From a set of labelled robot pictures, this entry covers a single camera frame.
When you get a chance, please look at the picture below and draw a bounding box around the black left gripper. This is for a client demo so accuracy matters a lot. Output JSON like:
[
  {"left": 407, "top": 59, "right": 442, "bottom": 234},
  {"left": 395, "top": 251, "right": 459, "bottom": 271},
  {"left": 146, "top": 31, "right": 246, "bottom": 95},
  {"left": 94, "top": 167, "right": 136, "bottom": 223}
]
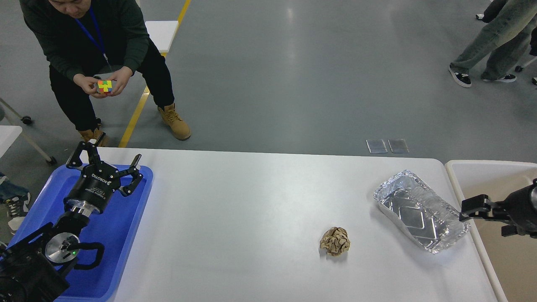
[{"left": 63, "top": 141, "right": 144, "bottom": 215}]

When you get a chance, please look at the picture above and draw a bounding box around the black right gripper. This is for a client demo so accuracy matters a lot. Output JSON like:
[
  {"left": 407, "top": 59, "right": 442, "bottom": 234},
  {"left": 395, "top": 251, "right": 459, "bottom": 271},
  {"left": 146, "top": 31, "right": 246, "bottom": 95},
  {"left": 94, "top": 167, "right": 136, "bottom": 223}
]
[{"left": 459, "top": 179, "right": 537, "bottom": 238}]

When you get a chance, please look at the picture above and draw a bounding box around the aluminium foil tray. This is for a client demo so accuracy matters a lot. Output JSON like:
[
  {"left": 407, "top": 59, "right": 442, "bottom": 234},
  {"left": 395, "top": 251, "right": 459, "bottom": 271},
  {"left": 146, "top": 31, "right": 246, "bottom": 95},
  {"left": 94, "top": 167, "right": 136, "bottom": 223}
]
[{"left": 373, "top": 170, "right": 470, "bottom": 254}]

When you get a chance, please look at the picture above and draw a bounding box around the colourful puzzle cube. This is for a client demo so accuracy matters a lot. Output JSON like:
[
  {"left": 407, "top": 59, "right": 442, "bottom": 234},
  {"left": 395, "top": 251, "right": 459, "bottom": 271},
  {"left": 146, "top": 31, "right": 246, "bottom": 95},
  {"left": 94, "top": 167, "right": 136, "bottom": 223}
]
[{"left": 96, "top": 80, "right": 113, "bottom": 94}]

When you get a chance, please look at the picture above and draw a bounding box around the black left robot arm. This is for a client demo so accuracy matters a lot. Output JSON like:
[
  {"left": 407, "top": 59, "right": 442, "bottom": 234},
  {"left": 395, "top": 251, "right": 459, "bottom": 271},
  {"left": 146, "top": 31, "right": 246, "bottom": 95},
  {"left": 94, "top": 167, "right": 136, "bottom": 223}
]
[{"left": 1, "top": 141, "right": 143, "bottom": 302}]

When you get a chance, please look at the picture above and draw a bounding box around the person's right hand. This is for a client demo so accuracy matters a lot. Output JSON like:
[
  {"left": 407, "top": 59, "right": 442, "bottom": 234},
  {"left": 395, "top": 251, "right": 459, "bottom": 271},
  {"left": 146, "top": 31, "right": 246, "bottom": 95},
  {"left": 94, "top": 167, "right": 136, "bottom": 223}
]
[{"left": 73, "top": 74, "right": 108, "bottom": 98}]

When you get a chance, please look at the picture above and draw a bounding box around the person's left hand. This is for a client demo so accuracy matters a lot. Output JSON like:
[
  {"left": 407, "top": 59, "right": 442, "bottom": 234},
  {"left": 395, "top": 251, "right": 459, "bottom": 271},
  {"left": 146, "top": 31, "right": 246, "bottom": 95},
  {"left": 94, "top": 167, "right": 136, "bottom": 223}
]
[{"left": 106, "top": 66, "right": 133, "bottom": 97}]

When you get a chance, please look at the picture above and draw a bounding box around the beige plastic bin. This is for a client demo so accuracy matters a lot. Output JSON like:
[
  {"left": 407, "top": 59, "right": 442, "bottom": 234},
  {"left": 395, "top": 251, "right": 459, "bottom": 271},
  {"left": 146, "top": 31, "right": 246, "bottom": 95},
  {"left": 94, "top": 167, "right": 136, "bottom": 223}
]
[{"left": 446, "top": 160, "right": 537, "bottom": 302}]

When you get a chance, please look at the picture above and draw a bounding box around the blue plastic tray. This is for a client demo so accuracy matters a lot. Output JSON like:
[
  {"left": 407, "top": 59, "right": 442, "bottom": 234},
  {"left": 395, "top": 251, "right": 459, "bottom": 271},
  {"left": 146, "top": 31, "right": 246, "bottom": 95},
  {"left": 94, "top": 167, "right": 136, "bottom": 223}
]
[{"left": 9, "top": 166, "right": 154, "bottom": 302}]

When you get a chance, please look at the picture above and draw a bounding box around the sneaker of seated person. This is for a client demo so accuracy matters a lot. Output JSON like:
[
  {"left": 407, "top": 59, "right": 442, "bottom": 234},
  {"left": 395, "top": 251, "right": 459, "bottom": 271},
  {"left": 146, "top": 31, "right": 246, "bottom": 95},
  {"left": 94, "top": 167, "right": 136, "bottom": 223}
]
[{"left": 0, "top": 173, "right": 31, "bottom": 235}]

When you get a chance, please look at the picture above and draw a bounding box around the white side table on castors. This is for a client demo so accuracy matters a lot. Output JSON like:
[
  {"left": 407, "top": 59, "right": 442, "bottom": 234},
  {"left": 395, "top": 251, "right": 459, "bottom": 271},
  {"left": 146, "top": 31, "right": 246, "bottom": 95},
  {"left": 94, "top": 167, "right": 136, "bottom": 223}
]
[{"left": 0, "top": 99, "right": 57, "bottom": 167}]

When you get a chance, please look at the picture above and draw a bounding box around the right floor metal plate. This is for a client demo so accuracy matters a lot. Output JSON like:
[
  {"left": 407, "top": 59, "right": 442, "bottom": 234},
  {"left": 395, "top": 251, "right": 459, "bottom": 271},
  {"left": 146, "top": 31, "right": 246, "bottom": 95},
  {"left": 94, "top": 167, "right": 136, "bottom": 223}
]
[{"left": 388, "top": 139, "right": 410, "bottom": 154}]

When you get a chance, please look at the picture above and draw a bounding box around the floor metal plate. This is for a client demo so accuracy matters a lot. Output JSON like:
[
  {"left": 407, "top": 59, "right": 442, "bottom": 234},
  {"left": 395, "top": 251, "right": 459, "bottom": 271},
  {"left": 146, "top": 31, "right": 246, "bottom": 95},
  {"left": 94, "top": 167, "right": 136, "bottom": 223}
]
[
  {"left": 366, "top": 139, "right": 388, "bottom": 154},
  {"left": 388, "top": 139, "right": 410, "bottom": 154}
]

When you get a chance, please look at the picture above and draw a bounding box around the person in dark green sweater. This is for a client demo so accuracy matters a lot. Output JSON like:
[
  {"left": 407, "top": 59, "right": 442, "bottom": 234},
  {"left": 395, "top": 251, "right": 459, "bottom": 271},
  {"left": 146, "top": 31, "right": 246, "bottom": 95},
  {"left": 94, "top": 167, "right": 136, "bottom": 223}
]
[{"left": 20, "top": 0, "right": 191, "bottom": 146}]

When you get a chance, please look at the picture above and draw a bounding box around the left floor metal plate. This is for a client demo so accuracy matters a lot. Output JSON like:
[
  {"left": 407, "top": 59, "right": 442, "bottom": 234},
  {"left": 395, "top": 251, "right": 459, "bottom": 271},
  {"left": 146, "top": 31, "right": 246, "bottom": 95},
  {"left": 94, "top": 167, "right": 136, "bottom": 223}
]
[{"left": 366, "top": 139, "right": 388, "bottom": 154}]

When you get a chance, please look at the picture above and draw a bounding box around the white stool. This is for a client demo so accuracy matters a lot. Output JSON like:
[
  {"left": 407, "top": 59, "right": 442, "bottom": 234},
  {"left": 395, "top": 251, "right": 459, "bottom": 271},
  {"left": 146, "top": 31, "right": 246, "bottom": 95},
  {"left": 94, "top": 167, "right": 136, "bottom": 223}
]
[{"left": 145, "top": 20, "right": 179, "bottom": 53}]

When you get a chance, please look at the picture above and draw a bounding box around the crumpled brown paper ball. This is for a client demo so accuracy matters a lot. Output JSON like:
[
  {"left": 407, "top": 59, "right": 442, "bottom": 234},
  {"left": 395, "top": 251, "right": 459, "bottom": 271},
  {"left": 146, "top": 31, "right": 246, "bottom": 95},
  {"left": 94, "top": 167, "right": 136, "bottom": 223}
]
[{"left": 320, "top": 226, "right": 351, "bottom": 256}]

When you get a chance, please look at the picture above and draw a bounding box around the walking person in grey trousers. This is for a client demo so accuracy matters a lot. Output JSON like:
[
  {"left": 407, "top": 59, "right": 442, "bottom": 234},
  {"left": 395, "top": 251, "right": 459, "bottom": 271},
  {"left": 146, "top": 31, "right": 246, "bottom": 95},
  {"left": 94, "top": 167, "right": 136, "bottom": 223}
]
[{"left": 449, "top": 0, "right": 537, "bottom": 88}]

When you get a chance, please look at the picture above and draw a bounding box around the office chair with dark coat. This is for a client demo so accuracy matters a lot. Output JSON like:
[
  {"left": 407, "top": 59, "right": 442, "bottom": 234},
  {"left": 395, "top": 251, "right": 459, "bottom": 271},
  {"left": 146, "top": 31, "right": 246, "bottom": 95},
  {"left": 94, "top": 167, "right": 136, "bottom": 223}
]
[{"left": 480, "top": 0, "right": 536, "bottom": 83}]

